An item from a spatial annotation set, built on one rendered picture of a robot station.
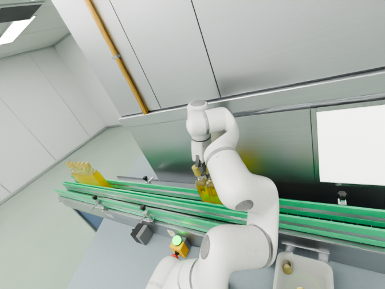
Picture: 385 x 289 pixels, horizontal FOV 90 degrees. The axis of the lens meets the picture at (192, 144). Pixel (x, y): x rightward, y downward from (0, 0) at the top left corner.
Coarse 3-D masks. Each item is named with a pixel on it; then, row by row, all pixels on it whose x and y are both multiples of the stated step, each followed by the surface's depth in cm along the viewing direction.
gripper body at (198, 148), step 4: (192, 140) 71; (196, 140) 70; (204, 140) 69; (208, 140) 73; (192, 144) 71; (196, 144) 70; (200, 144) 69; (204, 144) 70; (208, 144) 74; (192, 148) 71; (196, 148) 71; (200, 148) 70; (204, 148) 71; (192, 152) 72; (196, 152) 72; (200, 152) 71; (204, 152) 72; (192, 156) 74; (196, 156) 74; (200, 156) 72; (204, 160) 74
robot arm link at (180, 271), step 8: (176, 264) 49; (184, 264) 46; (176, 272) 46; (184, 272) 44; (168, 280) 46; (176, 280) 45; (184, 280) 43; (168, 288) 44; (176, 288) 44; (184, 288) 43
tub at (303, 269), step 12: (276, 264) 71; (288, 264) 75; (300, 264) 72; (312, 264) 69; (324, 264) 66; (276, 276) 68; (288, 276) 73; (300, 276) 72; (312, 276) 70; (324, 276) 69; (276, 288) 66; (288, 288) 70; (312, 288) 68; (324, 288) 66
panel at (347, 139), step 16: (320, 112) 61; (336, 112) 59; (352, 112) 57; (368, 112) 55; (384, 112) 54; (320, 128) 64; (336, 128) 62; (352, 128) 60; (368, 128) 58; (384, 128) 56; (320, 144) 67; (336, 144) 65; (352, 144) 62; (368, 144) 60; (384, 144) 58; (320, 160) 71; (336, 160) 68; (352, 160) 65; (368, 160) 63; (384, 160) 61; (320, 176) 74; (336, 176) 72; (352, 176) 69; (368, 176) 66; (384, 176) 64
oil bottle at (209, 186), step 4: (208, 184) 84; (212, 184) 83; (208, 188) 86; (212, 188) 84; (208, 192) 87; (212, 192) 86; (216, 192) 85; (212, 196) 88; (216, 196) 86; (212, 200) 90; (216, 200) 88; (220, 204) 89
